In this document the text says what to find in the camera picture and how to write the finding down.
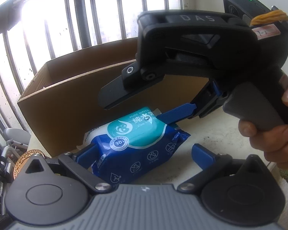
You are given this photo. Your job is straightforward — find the metal window bars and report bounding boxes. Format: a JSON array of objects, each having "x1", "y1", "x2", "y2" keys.
[{"x1": 0, "y1": 0, "x2": 183, "y2": 141}]

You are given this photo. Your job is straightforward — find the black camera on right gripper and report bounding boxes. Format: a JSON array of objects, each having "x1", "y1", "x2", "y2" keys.
[{"x1": 223, "y1": 0, "x2": 278, "y2": 25}]

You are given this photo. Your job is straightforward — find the person right hand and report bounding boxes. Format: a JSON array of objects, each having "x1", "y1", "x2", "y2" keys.
[{"x1": 238, "y1": 75, "x2": 288, "y2": 170}]

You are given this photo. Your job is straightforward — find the brown cardboard box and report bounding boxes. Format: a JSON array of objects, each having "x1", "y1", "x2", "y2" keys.
[{"x1": 17, "y1": 38, "x2": 208, "y2": 156}]

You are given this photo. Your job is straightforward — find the yellow rubber band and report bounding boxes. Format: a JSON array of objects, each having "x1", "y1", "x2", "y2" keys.
[{"x1": 250, "y1": 9, "x2": 288, "y2": 26}]

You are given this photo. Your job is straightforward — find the yellow perfume bottle gold cap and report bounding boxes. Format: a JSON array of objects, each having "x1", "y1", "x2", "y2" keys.
[{"x1": 13, "y1": 149, "x2": 45, "y2": 179}]

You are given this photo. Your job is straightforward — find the blue wet wipes pack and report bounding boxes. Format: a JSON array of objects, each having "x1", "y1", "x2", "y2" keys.
[{"x1": 78, "y1": 107, "x2": 190, "y2": 187}]

